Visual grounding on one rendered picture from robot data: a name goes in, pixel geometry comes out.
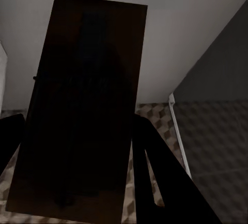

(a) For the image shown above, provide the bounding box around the mousetrap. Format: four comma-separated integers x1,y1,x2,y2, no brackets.
5,0,148,224

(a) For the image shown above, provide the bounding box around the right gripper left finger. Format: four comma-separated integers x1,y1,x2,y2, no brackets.
0,114,26,176

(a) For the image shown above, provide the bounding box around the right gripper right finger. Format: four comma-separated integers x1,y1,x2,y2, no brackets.
132,114,222,224

